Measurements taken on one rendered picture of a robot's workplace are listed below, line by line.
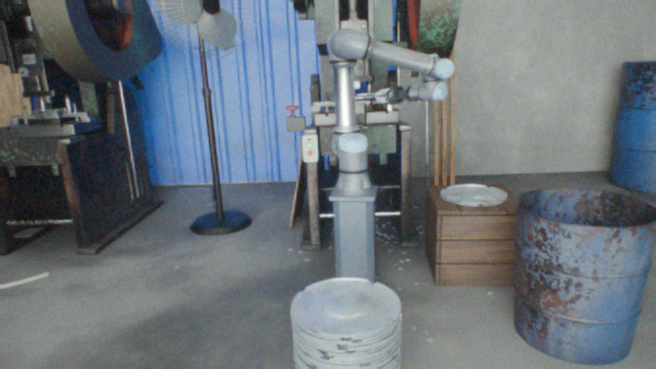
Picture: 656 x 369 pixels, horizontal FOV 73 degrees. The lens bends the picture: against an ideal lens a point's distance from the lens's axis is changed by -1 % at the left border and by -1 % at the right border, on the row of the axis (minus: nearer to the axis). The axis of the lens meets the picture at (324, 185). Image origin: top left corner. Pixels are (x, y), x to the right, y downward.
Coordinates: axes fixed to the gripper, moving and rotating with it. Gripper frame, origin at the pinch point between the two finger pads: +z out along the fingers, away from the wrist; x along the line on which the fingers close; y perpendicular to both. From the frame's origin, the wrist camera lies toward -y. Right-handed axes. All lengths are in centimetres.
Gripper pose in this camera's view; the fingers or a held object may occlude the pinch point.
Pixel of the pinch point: (378, 96)
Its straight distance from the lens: 220.9
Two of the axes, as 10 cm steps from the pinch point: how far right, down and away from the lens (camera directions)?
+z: -7.6, -0.6, 6.5
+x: 1.1, 9.7, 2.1
